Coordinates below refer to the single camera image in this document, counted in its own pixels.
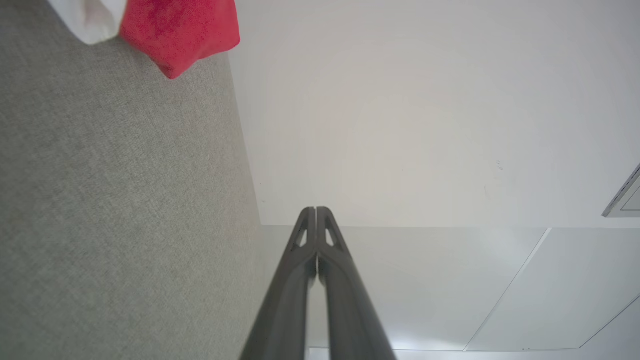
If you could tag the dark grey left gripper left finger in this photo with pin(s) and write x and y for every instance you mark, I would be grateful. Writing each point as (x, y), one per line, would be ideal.
(285, 300)

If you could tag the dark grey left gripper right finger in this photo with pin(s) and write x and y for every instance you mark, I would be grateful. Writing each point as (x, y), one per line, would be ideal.
(350, 310)

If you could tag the red and white shirt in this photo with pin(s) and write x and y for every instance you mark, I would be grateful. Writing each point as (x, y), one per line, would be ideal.
(180, 30)

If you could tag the grey fabric sofa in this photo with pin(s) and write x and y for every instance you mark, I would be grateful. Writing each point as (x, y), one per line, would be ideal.
(120, 210)

